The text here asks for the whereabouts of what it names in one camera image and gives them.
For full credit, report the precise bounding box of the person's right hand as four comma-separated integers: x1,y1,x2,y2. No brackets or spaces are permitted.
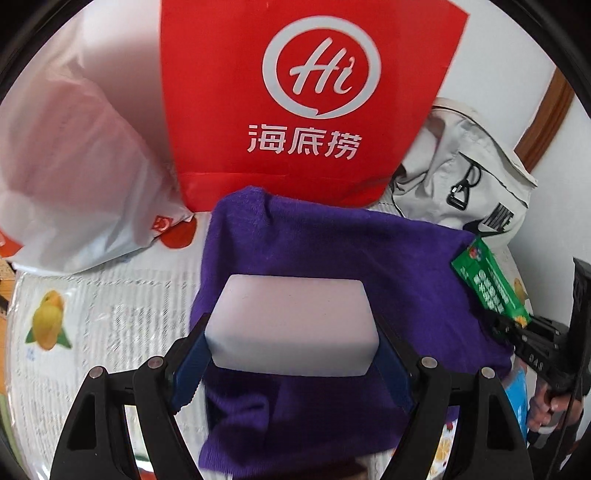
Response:
526,382,578,433

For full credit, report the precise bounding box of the white plastic bag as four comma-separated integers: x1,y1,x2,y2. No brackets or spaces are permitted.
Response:
0,9,199,273

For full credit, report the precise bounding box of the blue tissue pack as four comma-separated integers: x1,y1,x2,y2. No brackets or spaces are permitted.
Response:
502,368,530,440

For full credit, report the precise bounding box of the grey backpack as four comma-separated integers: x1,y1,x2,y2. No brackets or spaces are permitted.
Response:
388,98,539,241

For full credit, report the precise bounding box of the white sponge block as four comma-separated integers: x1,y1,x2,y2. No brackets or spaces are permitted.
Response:
204,274,380,378

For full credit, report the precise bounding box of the purple towel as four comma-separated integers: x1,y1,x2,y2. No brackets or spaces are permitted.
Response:
190,185,514,472

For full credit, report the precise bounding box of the person's right forearm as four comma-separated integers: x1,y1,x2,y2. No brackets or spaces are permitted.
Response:
526,415,585,480

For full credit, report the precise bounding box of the red paper bag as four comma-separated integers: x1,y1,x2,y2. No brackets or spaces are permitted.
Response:
159,0,471,214

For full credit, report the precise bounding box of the wooden door frame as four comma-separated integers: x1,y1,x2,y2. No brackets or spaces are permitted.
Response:
516,69,579,177

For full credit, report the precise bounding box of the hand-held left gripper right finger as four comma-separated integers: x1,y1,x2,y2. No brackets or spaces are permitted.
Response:
372,318,536,480

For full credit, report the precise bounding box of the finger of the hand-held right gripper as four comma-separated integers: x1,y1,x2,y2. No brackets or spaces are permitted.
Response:
489,314,532,348

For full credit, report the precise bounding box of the fruit-printed tablecloth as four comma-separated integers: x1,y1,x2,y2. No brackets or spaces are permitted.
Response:
0,203,536,480

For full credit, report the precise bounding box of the green tissue packet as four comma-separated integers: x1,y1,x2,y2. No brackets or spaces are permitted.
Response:
451,237,531,329

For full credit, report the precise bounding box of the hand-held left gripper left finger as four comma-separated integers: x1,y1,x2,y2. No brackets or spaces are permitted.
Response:
50,313,213,480

